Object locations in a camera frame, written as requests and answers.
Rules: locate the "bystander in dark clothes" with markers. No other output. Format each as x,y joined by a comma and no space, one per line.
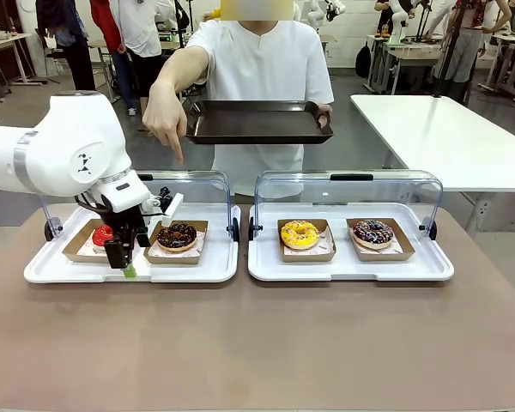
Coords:
77,56

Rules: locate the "bystander in white shirt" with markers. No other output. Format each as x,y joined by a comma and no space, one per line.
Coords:
141,30

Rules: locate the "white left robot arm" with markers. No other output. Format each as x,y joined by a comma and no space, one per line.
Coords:
68,141

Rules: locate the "person in white shirt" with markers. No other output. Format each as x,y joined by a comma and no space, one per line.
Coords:
257,64

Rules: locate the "dark brown serving tray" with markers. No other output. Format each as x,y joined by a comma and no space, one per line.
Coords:
257,124

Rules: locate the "bystander in grey trousers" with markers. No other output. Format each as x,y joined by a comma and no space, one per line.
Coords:
468,51

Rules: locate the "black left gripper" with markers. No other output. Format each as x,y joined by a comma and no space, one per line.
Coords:
126,225

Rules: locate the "purple glazed donut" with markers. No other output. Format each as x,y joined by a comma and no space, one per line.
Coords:
362,238

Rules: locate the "person's left hand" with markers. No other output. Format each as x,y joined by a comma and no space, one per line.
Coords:
326,118

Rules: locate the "bystander in red jacket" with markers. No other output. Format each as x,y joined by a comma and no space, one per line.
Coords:
103,26

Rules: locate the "cardboard box of yellow donut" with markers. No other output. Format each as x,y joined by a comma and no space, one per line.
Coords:
309,258

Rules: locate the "chocolate sprinkled donut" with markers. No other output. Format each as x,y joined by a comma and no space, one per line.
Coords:
165,238

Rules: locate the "person's right hand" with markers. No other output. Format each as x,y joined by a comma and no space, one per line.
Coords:
165,122

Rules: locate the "black backpack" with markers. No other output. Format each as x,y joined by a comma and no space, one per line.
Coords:
362,60

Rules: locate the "yellow sprinkled donut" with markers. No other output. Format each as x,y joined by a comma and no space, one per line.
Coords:
289,236

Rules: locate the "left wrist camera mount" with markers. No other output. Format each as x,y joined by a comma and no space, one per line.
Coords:
173,208

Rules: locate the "white display tray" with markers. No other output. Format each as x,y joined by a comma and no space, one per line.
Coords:
189,274
347,271

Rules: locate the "person's right forearm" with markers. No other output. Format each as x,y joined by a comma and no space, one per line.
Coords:
178,73

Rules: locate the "white side table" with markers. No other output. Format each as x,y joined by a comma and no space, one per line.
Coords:
433,137

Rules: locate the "cardboard box of chocolate donut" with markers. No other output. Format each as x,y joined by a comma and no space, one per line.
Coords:
171,259

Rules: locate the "black tripod stand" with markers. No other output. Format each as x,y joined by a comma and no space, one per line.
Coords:
450,51

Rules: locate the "printed paper liner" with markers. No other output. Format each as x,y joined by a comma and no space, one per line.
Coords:
326,246
90,252
201,240
397,244

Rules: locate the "red glazed donut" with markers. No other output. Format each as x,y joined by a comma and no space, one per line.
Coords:
101,236

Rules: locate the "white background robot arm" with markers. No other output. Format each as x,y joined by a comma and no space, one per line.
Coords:
397,26
315,15

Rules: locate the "white background desk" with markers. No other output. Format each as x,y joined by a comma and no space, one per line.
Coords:
4,40

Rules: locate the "clear dome lid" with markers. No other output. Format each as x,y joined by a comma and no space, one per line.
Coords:
390,184
206,184

